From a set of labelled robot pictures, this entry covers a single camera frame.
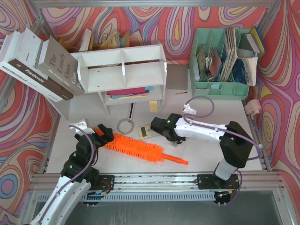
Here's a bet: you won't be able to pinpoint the masking tape roll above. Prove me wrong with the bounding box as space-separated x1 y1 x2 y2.
117 119 135 135

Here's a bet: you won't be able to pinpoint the orange microfiber duster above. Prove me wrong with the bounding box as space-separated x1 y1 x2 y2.
105 133 188 165

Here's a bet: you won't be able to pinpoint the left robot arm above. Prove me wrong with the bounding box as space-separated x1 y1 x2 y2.
30 120 114 225

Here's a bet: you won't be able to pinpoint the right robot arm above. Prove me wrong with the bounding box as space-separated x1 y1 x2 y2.
150 113 260 182

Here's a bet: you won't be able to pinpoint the white small bookshelf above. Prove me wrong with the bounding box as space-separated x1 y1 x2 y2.
72 44 167 115

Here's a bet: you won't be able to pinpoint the blue beige calculator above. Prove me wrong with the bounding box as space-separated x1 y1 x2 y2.
137 124 158 139

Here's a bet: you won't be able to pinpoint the yellow sticky note pad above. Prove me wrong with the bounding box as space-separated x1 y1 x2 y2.
149 100 158 113

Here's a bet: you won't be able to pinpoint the stack of coloured paper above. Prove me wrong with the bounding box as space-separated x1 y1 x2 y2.
106 86 155 99

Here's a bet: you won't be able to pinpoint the mint green desk organizer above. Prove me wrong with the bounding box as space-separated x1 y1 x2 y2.
189 27 258 100

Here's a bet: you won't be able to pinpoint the pink pig figurine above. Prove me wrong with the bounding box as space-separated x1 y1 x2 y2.
244 99 261 120

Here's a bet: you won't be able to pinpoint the grey Lonely Ones book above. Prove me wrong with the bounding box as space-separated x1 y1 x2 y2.
36 36 84 96

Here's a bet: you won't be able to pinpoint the books in green organizer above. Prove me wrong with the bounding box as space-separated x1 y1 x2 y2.
189 26 265 89

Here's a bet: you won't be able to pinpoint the orange wooden book rack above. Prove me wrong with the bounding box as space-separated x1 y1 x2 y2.
58 29 131 53

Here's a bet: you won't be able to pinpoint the brown white Fredonia book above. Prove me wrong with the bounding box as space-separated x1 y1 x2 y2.
0 28 73 102

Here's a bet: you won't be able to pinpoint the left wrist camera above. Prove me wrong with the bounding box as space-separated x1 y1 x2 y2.
69 119 95 135

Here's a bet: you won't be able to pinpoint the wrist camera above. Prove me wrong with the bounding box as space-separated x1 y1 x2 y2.
69 119 95 135
182 104 197 116

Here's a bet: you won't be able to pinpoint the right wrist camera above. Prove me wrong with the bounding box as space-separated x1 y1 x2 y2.
182 104 197 116

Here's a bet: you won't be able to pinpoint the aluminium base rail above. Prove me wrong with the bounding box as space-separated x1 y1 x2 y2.
72 172 240 191

